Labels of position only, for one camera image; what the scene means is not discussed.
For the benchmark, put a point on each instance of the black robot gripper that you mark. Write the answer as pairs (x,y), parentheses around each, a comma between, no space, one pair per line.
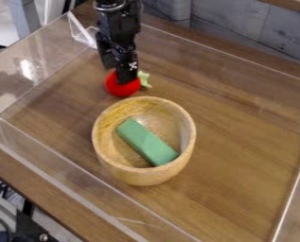
(119,26)

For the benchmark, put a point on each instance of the red plush fruit green stem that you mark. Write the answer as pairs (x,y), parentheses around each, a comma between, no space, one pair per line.
(124,90)

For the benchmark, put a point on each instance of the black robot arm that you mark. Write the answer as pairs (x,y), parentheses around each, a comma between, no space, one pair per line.
(111,3)

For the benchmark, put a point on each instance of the round wooden bowl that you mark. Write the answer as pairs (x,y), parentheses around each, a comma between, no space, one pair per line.
(168,120)

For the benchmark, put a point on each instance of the green rectangular block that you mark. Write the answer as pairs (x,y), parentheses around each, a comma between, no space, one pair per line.
(145,142)

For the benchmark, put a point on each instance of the clear acrylic tray enclosure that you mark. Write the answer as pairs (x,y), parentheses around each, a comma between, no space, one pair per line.
(238,192)

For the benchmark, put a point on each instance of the black metal bracket with bolt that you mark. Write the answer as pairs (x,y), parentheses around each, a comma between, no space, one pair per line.
(29,231)

